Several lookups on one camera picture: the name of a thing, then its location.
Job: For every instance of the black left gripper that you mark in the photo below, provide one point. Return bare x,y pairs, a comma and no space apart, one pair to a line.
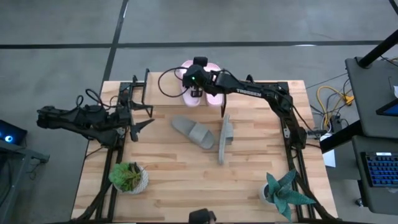
124,118

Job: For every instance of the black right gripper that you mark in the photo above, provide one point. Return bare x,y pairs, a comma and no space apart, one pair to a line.
199,79

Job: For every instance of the pink foam slide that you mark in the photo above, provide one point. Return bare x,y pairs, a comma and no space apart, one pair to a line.
188,99
214,99

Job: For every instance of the grey foam slide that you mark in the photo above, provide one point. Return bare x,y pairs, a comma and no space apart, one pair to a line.
226,137
192,130

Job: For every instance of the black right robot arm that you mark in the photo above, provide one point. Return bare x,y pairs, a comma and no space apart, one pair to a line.
258,91

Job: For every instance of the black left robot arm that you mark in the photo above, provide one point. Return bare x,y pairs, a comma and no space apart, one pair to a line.
93,132

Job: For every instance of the green plant in white pot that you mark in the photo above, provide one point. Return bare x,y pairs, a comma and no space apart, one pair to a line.
127,177

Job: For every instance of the black device with blue light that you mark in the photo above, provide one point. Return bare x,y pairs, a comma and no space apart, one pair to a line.
15,132

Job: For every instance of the teal succulent in white pot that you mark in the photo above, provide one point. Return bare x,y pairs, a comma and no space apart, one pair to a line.
281,193

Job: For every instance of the grey metal cart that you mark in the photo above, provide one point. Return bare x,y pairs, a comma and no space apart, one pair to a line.
12,174

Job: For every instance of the white paper sheet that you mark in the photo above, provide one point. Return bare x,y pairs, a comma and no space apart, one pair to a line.
329,158

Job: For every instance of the black desk support bar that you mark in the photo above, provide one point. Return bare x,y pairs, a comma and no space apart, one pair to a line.
342,137

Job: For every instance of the grey desk with pole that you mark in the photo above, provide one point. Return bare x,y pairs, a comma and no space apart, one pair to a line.
370,93

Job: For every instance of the black slanted pole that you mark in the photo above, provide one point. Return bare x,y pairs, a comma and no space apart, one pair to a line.
377,49

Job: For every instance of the tablet with blue screen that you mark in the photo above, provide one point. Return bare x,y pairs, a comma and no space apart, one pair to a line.
391,109

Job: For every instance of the backlit computer keyboard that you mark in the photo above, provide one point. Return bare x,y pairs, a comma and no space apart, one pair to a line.
382,169

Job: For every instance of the grey desk with keyboard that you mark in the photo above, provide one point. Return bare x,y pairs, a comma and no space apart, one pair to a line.
382,199

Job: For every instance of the wooden shelf with black frame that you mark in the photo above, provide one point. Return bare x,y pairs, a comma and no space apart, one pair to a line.
168,93

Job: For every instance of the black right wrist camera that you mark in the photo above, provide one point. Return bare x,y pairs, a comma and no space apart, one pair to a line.
200,61

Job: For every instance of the black table-level camera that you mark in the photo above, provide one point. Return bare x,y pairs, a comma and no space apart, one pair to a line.
202,216

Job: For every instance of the black metal table frame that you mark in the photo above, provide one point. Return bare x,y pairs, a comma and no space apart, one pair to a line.
292,158

